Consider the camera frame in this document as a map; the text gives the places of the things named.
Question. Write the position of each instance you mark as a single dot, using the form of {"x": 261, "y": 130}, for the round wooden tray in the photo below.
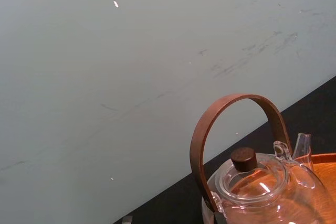
{"x": 324, "y": 171}

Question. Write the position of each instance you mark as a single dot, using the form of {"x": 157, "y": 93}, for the glass teapot lid with knob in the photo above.
{"x": 252, "y": 179}

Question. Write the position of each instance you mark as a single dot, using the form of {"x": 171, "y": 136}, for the black table cloth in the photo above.
{"x": 309, "y": 119}

